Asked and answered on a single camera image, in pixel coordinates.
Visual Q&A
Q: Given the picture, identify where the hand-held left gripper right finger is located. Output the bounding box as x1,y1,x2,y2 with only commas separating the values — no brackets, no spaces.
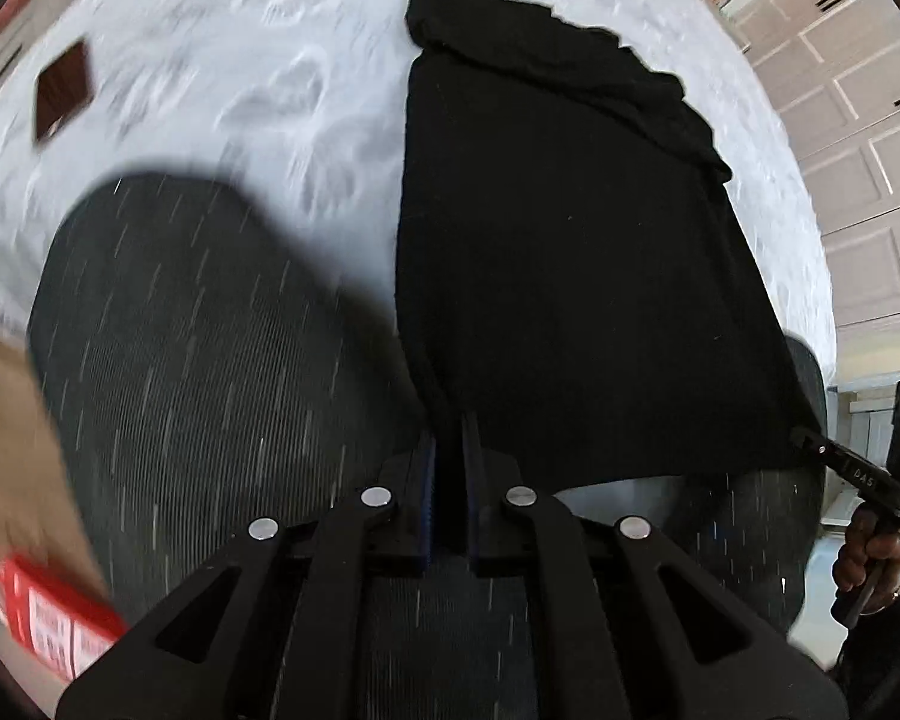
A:
460,412,850,720

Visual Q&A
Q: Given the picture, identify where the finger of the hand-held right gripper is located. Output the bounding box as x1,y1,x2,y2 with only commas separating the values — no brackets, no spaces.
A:
790,426,887,502

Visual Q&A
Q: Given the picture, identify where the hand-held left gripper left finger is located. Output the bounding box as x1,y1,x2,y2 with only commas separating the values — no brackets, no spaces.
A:
55,436,440,720

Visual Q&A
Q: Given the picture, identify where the dark grey pinstripe garment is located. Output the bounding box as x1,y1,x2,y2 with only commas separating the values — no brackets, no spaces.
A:
26,172,827,720

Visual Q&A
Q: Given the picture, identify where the black garment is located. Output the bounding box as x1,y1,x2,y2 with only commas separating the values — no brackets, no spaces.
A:
394,0,824,490

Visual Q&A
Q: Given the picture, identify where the person's right forearm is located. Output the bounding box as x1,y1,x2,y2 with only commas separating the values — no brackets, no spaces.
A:
836,591,900,710

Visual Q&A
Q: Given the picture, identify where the person's right hand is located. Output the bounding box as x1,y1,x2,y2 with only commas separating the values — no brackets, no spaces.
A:
831,506,900,617

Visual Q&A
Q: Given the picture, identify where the beige panelled wardrobe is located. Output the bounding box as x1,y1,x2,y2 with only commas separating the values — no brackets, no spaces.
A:
694,0,900,395

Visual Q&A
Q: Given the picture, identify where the red box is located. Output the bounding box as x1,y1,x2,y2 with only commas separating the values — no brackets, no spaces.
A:
0,538,130,682

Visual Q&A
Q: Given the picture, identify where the tan cardboard box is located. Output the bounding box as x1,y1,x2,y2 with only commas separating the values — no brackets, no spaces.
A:
0,319,112,605

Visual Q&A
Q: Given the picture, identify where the white textured bedspread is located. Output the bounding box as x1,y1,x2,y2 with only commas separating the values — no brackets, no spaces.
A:
0,0,839,421

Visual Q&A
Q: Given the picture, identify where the dark brown square object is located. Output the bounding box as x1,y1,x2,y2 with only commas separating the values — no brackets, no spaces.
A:
31,40,94,143

